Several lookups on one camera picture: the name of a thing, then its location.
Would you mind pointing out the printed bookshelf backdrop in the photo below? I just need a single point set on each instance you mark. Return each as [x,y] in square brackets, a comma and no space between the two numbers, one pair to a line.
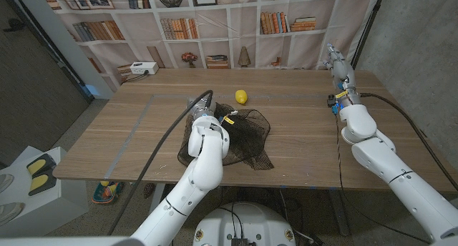
[243,31]

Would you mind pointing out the colourful shoe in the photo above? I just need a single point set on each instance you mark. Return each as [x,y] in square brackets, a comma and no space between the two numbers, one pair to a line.
[107,193]

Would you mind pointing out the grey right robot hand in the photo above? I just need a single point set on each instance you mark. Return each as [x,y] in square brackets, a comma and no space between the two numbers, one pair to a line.
[341,74]

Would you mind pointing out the black backdrop stand pole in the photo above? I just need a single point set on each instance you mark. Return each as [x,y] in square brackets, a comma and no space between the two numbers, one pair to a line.
[368,28]

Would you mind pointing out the white table leg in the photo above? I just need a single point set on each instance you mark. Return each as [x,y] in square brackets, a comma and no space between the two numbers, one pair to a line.
[338,214]
[157,199]

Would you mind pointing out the white power strip box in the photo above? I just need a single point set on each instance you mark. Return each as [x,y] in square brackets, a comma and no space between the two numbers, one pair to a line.
[145,68]

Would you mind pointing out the white round robot torso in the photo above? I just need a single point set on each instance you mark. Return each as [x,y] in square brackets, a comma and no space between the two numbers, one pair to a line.
[247,221]

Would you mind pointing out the dark ribbed floor object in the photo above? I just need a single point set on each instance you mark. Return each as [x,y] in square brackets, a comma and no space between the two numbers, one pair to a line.
[149,191]

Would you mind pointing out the white robot body edge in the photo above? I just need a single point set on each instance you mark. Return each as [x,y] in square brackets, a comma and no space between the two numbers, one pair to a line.
[71,241]

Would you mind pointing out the yellow and black pad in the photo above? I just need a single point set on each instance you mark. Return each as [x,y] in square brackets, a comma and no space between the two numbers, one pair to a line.
[37,164]
[41,183]

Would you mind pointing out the black mesh netting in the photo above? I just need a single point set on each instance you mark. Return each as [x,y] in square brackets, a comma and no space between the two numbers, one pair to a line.
[250,138]

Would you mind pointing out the white side cabinet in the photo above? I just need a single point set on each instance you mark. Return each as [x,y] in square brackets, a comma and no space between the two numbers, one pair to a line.
[53,206]

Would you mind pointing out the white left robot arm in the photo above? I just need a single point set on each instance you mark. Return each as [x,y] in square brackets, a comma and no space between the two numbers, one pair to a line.
[204,160]

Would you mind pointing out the dark wood-grain door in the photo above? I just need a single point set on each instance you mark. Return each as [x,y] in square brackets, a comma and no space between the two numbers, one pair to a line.
[32,96]

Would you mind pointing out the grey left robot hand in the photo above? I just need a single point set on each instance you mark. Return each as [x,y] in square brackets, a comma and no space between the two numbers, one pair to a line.
[202,108]

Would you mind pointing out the yellow lemon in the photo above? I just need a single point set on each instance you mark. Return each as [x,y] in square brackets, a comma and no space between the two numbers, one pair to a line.
[241,96]

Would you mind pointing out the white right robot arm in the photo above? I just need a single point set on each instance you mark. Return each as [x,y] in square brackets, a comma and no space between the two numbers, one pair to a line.
[390,167]

